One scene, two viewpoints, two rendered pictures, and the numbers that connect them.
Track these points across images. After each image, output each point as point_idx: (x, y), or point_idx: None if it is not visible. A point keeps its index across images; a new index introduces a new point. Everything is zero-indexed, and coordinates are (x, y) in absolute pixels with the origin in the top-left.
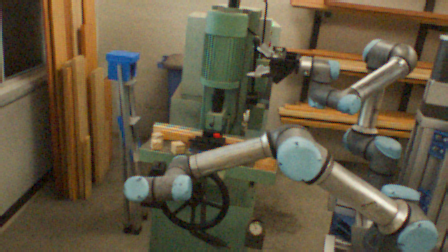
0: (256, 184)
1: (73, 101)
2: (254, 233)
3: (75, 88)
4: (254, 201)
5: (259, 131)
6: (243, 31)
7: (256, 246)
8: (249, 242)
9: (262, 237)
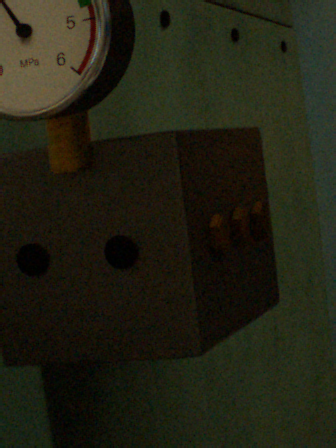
0: (239, 83)
1: None
2: (24, 105)
3: None
4: (300, 289)
5: (329, 52)
6: None
7: (127, 322)
8: (40, 293)
9: (161, 175)
